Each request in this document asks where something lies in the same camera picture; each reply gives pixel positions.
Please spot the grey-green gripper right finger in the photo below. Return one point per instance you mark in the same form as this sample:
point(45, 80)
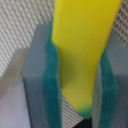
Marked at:
point(110, 96)

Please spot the yellow toy banana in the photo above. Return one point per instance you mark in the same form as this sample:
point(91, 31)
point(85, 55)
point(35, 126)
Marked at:
point(80, 32)

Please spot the beige woven placemat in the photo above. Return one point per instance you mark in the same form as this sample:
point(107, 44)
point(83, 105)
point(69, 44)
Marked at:
point(18, 21)

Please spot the grey-green gripper left finger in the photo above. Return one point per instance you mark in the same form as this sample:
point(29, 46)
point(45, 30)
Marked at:
point(42, 80)

